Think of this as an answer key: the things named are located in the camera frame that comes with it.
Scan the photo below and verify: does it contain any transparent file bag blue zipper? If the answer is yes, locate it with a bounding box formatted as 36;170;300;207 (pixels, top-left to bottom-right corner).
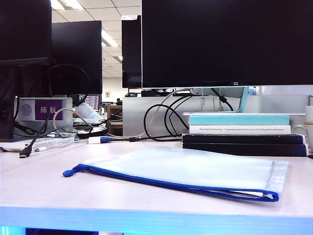
62;146;290;203

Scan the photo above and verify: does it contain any white desk partition panel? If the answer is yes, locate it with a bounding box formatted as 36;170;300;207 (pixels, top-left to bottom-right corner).
122;94;312;137

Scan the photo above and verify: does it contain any brown wooden shelf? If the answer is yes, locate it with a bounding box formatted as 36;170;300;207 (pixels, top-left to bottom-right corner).
107;105;123;137

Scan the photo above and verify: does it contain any small lit screen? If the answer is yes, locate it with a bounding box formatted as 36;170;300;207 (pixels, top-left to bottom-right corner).
78;94;101;111

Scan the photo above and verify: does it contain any white tilted bottle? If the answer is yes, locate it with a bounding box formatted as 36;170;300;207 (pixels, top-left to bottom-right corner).
74;102;104;124

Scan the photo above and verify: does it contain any narrow black monitor edge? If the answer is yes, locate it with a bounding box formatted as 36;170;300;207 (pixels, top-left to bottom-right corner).
121;15;142;89

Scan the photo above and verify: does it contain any teal book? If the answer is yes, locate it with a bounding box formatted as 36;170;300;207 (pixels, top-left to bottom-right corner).
189;115;291;126

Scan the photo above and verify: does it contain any white book printed spine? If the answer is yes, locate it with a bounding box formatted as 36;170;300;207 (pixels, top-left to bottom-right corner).
189;124;292;135

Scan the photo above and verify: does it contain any thin black book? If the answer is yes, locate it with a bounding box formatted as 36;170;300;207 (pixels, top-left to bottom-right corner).
181;133;307;145

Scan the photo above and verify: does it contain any pale blue monitor stand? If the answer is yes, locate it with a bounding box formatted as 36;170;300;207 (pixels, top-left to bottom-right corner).
182;86;306;117

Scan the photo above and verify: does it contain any large black AOC monitor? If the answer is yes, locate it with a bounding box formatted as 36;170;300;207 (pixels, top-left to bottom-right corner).
141;0;313;89

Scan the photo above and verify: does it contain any black monitor back side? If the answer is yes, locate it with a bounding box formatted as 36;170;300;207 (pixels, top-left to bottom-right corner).
50;20;103;95

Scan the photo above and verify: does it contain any purple and white name plate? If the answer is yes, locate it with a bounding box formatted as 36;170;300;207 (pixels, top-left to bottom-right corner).
18;97;73;128

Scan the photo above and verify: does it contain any white booklet with print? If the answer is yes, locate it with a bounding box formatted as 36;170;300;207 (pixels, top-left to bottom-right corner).
0;136;75;153

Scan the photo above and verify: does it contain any black monitor foot block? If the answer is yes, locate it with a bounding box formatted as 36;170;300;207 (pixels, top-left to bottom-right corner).
0;94;15;140

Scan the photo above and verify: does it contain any white mug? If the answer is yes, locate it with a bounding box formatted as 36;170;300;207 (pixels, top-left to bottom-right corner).
293;105;313;153

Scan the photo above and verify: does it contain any black monitor thin bezel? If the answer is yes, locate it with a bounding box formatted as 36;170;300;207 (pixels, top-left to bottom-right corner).
0;0;52;67

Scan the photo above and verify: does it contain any black looped cable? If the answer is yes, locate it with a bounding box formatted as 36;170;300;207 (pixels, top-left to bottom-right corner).
143;94;194;141
164;95;190;138

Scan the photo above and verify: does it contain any grey cable blue VGA connector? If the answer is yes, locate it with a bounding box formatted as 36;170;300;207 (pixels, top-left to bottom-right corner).
88;88;193;145

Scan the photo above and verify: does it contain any black cable with ferrite bead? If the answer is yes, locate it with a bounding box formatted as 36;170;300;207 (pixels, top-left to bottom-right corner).
210;88;234;113

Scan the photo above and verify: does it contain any black arched cable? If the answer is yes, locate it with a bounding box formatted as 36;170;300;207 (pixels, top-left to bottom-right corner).
48;64;90;107

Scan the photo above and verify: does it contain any white looped cable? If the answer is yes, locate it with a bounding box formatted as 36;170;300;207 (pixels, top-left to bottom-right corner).
52;108;95;138

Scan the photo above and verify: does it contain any black HDMI cable with plug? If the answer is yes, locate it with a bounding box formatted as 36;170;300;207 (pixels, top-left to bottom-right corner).
19;111;50;160

